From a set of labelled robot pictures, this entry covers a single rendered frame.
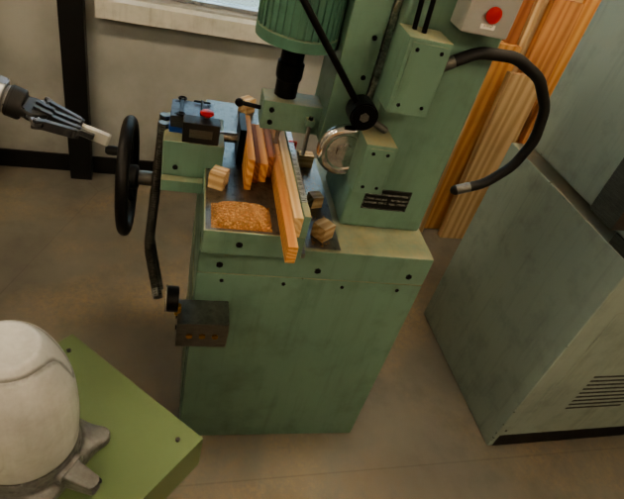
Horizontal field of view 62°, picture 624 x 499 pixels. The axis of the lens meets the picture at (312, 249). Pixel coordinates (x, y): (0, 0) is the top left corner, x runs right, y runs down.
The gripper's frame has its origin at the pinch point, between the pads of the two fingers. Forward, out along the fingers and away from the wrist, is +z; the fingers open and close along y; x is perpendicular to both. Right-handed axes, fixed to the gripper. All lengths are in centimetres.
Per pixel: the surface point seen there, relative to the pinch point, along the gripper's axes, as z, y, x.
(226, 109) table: 28.7, 13.8, -15.6
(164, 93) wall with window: 23, 115, 33
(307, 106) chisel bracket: 38, -15, -37
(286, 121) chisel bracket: 35.6, -14.7, -31.3
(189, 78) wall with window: 30, 115, 21
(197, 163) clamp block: 21.5, -18.3, -14.0
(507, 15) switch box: 57, -28, -74
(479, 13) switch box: 51, -28, -72
